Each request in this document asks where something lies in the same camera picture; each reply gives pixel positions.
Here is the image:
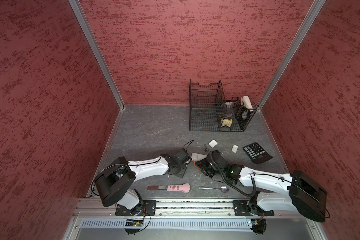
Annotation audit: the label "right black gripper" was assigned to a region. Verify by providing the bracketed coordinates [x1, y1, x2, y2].
[194, 157, 225, 179]

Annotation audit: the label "grey white remote control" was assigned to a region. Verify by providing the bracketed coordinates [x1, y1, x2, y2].
[191, 153, 207, 162]

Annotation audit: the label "white battery cover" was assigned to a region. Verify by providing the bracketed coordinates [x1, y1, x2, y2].
[232, 145, 239, 153]
[209, 140, 218, 148]

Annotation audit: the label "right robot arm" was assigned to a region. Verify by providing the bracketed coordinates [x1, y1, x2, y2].
[194, 151, 331, 223]

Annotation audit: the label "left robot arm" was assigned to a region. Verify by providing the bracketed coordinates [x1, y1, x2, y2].
[93, 149, 191, 215]

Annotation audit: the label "pink cat paw knife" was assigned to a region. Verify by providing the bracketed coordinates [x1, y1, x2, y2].
[147, 183, 191, 194]

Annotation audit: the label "metal spoon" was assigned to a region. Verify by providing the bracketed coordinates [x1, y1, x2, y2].
[199, 186, 229, 193]

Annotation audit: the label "black calculator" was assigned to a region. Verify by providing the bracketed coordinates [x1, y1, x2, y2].
[243, 143, 273, 165]

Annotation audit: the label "yellow sponge in basket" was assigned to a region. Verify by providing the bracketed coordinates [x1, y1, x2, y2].
[221, 118, 233, 128]

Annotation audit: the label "white papers in basket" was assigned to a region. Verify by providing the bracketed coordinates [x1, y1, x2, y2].
[241, 96, 253, 110]

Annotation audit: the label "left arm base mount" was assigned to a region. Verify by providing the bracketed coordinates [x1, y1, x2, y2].
[115, 200, 157, 217]

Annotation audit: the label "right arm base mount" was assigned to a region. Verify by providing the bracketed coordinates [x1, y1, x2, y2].
[233, 200, 275, 217]

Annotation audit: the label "black wire basket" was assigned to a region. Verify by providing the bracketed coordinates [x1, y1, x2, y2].
[189, 81, 258, 133]

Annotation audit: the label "aluminium front rail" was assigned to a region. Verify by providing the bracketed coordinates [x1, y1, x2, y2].
[73, 197, 316, 218]

